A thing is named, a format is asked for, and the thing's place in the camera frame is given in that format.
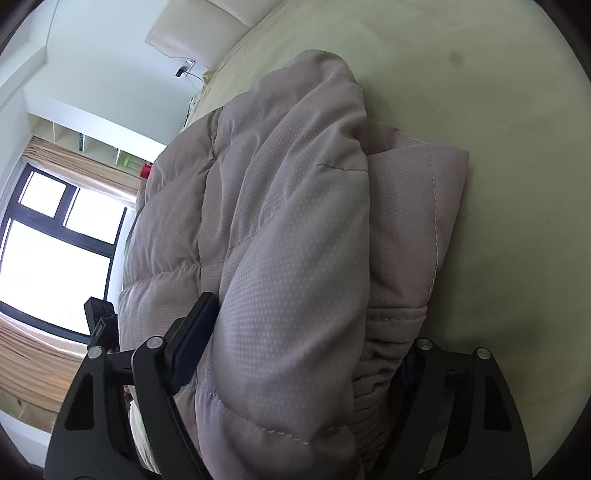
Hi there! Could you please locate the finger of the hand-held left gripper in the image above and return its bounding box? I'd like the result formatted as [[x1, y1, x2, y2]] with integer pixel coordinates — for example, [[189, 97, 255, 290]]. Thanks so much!
[[83, 296, 117, 354], [42, 292, 220, 480]]

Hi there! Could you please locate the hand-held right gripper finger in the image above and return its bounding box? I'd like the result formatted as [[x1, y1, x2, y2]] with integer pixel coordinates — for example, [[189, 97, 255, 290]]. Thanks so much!
[[369, 337, 534, 480]]

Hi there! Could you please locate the mauve hooded puffer coat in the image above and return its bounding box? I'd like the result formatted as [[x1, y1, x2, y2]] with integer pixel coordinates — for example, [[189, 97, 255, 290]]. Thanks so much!
[[117, 48, 471, 480]]

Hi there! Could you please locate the black framed window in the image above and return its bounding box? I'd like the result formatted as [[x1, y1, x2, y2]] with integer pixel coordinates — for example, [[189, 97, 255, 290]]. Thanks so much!
[[0, 168, 129, 344]]

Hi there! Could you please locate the bed with beige sheet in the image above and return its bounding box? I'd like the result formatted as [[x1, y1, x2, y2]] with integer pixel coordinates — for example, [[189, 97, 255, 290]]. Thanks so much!
[[185, 0, 587, 480]]

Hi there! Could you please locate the cream padded headboard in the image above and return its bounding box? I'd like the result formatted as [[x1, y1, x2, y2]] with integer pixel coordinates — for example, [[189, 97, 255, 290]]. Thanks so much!
[[145, 0, 264, 61]]

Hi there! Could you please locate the white wall shelf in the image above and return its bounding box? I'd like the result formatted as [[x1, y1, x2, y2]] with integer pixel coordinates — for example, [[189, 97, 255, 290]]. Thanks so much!
[[28, 113, 155, 178]]

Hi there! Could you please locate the black charger cable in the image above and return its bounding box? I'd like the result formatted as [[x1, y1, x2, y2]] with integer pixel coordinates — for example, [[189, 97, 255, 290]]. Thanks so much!
[[185, 69, 207, 125]]

